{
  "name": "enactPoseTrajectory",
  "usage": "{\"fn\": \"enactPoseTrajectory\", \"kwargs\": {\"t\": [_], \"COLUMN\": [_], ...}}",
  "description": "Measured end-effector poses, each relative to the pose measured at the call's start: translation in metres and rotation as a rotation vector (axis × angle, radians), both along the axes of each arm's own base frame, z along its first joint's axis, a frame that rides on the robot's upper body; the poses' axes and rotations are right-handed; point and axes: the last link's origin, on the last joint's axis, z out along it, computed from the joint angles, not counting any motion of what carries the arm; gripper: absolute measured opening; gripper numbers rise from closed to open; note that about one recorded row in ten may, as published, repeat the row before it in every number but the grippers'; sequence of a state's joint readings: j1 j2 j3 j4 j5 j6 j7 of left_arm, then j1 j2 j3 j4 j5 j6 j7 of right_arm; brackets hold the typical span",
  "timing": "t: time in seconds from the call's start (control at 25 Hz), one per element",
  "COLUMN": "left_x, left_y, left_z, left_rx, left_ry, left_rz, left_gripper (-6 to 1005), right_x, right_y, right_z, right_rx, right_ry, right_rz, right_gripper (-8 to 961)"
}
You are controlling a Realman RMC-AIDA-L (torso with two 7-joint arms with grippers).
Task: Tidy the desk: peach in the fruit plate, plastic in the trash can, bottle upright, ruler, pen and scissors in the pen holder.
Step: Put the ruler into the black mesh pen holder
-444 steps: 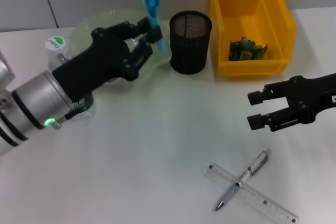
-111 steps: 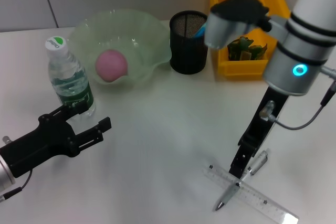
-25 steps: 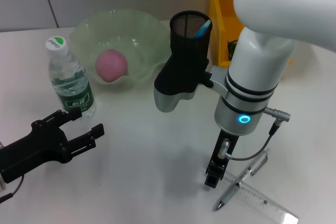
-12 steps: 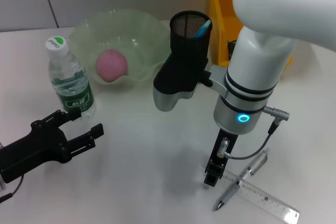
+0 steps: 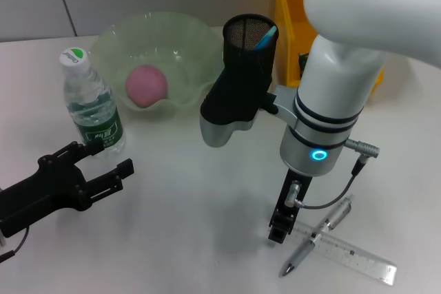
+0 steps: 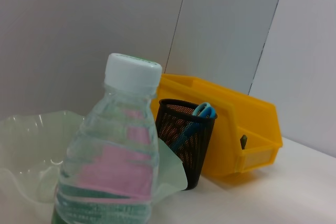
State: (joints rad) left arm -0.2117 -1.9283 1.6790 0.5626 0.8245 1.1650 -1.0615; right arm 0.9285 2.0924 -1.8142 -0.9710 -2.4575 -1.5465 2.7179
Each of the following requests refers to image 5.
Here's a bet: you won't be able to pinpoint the left gripper cable with plug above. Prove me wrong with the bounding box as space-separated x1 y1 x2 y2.
0 227 31 264

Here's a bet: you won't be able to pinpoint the gripper cable with plug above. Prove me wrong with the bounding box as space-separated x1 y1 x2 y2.
287 137 382 211
0 227 31 264

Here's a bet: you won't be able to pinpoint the clear water bottle green label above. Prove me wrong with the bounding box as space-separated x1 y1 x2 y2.
59 45 127 157

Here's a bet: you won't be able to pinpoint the yellow plastic bin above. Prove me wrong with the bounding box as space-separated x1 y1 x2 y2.
274 0 386 94

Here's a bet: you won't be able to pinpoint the green plastic wrapper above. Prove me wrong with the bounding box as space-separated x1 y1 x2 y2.
298 52 310 78

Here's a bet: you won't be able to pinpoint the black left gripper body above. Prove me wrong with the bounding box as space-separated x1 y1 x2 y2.
0 151 90 238

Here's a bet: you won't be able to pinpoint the green glass fruit plate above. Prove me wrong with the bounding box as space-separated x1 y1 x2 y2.
90 11 225 116

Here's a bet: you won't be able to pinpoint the clear plastic ruler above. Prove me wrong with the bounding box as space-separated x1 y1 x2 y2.
292 223 398 286

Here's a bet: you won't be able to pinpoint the pink peach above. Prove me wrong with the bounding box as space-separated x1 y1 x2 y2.
124 65 170 109

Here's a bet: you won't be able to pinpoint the black mesh pen holder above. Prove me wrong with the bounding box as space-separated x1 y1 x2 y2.
222 14 279 78

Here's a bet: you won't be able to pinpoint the silver clear pen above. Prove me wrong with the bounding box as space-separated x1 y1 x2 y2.
278 194 356 277

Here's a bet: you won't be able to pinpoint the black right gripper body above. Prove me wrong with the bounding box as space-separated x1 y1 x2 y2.
270 168 313 231

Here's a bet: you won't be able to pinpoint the blue scissors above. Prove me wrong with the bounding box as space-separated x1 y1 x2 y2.
254 25 279 50

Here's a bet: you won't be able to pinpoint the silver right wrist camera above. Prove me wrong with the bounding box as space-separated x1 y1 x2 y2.
199 63 280 149

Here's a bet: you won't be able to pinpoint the right gripper cable with plug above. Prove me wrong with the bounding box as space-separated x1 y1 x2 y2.
287 137 382 211

